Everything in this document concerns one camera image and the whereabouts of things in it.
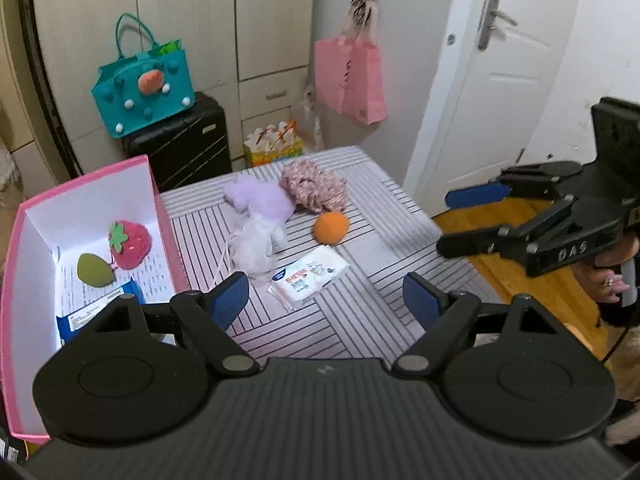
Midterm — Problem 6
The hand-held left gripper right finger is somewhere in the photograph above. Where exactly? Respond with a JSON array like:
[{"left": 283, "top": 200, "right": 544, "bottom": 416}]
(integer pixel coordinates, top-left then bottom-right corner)
[{"left": 392, "top": 272, "right": 568, "bottom": 378}]

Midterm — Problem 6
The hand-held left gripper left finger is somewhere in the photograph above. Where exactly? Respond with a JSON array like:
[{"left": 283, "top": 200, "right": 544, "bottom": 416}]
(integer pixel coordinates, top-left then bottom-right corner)
[{"left": 75, "top": 271, "right": 261, "bottom": 376}]

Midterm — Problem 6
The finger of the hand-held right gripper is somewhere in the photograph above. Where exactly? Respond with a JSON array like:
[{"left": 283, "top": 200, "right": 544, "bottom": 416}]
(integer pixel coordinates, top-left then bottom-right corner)
[
  {"left": 436, "top": 195, "right": 576, "bottom": 261},
  {"left": 445, "top": 160, "right": 583, "bottom": 209}
]

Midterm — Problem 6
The white fluffy mesh puff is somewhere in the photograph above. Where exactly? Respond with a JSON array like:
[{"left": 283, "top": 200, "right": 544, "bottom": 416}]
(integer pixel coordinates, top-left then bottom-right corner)
[{"left": 227, "top": 212, "right": 287, "bottom": 288}]

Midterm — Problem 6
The white tissue pack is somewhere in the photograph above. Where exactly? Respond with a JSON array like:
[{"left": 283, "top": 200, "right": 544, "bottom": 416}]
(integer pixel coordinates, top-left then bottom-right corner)
[{"left": 267, "top": 245, "right": 351, "bottom": 310}]

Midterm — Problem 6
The purple plush toy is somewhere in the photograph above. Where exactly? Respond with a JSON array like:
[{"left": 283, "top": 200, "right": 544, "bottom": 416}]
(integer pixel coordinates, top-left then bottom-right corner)
[{"left": 222, "top": 172, "right": 296, "bottom": 223}]

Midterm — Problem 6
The red strawberry plush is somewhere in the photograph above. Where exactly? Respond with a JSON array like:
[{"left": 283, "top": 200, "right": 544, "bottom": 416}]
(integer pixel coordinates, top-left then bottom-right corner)
[{"left": 107, "top": 220, "right": 153, "bottom": 272}]

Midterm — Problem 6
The orange ball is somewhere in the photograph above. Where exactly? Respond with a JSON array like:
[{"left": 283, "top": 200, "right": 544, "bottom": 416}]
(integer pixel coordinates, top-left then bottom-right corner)
[{"left": 313, "top": 211, "right": 350, "bottom": 244}]

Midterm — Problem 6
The pink floral cloth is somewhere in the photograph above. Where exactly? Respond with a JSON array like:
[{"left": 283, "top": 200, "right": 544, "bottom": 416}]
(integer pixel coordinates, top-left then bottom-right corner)
[{"left": 280, "top": 159, "right": 350, "bottom": 215}]

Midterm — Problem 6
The blue wet wipes pack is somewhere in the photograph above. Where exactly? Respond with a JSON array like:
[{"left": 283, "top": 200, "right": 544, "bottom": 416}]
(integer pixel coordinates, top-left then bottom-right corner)
[{"left": 55, "top": 277, "right": 146, "bottom": 346}]

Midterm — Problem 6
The pink cardboard box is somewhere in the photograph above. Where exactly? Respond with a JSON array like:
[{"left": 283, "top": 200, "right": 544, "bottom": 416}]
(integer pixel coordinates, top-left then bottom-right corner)
[{"left": 0, "top": 155, "right": 191, "bottom": 443}]

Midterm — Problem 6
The person's right hand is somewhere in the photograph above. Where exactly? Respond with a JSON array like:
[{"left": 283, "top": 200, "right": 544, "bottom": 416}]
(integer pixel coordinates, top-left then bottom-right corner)
[{"left": 570, "top": 259, "right": 626, "bottom": 306}]

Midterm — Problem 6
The striped tablecloth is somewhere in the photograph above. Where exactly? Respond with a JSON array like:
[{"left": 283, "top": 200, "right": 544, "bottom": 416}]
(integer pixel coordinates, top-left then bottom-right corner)
[{"left": 160, "top": 146, "right": 506, "bottom": 361}]

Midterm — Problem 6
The printed paper sheet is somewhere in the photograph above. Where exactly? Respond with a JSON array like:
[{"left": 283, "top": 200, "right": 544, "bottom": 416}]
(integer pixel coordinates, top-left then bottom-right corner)
[{"left": 50, "top": 245, "right": 176, "bottom": 311}]

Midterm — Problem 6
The white door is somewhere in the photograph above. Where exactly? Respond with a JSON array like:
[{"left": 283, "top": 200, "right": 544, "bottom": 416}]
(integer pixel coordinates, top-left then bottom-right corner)
[{"left": 402, "top": 0, "right": 586, "bottom": 206}]

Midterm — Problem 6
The flower print gift bag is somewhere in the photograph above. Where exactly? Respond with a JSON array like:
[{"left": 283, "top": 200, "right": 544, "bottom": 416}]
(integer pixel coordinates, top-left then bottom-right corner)
[{"left": 243, "top": 120, "right": 303, "bottom": 168}]

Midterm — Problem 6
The black suitcase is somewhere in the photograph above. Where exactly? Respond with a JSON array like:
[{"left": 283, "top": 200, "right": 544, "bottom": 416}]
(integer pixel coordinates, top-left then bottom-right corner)
[{"left": 121, "top": 92, "right": 233, "bottom": 193}]

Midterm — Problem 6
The pink paper bag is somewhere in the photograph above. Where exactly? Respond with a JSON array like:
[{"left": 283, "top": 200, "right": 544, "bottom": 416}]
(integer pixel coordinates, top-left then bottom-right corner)
[{"left": 314, "top": 0, "right": 387, "bottom": 125}]

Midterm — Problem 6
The white refrigerator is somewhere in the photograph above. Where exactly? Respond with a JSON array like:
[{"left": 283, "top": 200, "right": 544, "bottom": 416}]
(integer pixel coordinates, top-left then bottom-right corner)
[{"left": 310, "top": 0, "right": 461, "bottom": 186}]

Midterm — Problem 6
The clear plastic bag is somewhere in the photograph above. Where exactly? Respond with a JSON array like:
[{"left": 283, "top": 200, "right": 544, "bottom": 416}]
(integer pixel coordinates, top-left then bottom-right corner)
[{"left": 300, "top": 85, "right": 326, "bottom": 153}]

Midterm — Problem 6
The teal felt tote bag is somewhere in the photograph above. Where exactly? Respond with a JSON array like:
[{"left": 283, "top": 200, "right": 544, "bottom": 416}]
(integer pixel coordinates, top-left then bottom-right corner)
[{"left": 91, "top": 13, "right": 196, "bottom": 138}]

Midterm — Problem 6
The beige wardrobe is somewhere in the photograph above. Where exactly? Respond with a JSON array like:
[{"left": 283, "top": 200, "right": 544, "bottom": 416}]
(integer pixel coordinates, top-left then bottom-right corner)
[{"left": 30, "top": 0, "right": 317, "bottom": 181}]

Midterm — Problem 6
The black clothes rack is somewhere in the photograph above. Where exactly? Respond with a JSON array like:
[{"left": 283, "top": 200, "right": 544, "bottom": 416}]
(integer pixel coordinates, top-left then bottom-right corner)
[{"left": 15, "top": 0, "right": 83, "bottom": 178}]

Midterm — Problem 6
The metal door handle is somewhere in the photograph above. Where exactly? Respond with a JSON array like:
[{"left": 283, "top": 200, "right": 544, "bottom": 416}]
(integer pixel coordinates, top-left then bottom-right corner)
[{"left": 476, "top": 0, "right": 519, "bottom": 52}]

